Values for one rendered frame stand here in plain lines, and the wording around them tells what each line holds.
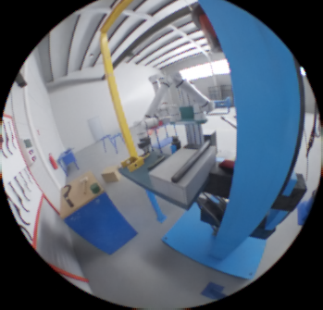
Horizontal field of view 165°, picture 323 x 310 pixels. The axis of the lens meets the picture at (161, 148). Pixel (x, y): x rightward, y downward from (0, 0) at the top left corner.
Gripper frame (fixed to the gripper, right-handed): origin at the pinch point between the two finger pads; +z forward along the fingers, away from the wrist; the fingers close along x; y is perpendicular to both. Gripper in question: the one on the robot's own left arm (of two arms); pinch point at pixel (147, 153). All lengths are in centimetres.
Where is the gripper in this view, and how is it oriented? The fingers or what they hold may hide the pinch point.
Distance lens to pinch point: 111.5
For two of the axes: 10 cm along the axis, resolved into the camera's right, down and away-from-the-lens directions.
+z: 2.3, 9.0, 3.8
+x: -6.6, 4.3, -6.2
